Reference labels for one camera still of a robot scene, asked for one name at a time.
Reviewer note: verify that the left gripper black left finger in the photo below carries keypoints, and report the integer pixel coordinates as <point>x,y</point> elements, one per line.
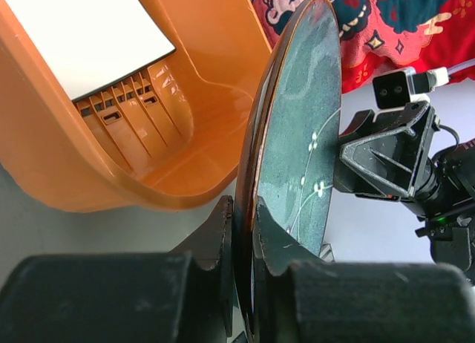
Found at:
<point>184,295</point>

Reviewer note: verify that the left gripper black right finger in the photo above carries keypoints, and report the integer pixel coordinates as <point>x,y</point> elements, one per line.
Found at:
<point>300,298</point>

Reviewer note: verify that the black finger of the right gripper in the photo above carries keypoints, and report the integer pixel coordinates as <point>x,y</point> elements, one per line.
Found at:
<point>391,161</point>
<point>360,125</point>

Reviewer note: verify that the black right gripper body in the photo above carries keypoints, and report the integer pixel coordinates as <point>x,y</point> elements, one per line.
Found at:
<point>426,201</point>

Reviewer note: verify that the blue-grey round plate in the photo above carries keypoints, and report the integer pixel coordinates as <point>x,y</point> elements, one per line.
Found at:
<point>285,175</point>

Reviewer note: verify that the orange plastic bin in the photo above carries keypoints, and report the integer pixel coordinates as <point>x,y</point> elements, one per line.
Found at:
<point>168,136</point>

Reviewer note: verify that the white square plate black rim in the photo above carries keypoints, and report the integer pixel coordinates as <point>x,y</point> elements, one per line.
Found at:
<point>90,44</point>

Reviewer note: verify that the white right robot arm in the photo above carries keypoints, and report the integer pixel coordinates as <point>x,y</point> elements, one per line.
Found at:
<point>451,230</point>

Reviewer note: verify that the red patterned cloth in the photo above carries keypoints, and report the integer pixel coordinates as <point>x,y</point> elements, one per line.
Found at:
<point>383,35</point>

